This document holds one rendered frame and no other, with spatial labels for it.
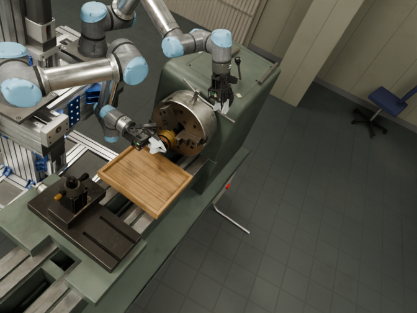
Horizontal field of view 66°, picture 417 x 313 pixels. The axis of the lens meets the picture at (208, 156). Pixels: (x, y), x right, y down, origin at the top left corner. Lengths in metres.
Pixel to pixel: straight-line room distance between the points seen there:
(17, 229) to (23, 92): 0.52
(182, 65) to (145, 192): 0.67
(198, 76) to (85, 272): 1.03
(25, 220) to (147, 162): 0.61
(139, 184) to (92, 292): 0.54
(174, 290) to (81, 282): 1.11
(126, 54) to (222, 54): 0.39
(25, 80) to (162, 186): 0.75
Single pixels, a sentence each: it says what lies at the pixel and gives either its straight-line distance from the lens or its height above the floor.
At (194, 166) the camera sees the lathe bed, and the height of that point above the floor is 0.87.
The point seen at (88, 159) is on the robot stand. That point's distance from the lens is 2.55.
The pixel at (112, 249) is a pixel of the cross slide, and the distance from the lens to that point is 1.34.
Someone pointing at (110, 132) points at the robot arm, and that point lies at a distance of 1.64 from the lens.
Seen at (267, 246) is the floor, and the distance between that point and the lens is 2.73.
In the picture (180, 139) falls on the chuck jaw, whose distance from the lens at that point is 1.53.
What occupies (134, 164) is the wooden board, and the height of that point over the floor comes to 0.89.
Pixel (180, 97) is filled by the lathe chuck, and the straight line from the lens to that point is 1.56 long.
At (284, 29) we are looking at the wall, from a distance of 4.70.
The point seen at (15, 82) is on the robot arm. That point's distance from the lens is 1.30.
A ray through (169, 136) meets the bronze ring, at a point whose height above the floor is 1.12.
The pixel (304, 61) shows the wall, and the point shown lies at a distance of 3.90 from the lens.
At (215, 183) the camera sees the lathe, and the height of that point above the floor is 0.54.
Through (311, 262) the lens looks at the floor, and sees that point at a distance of 2.87.
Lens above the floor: 2.19
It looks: 46 degrees down
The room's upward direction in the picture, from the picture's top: 24 degrees clockwise
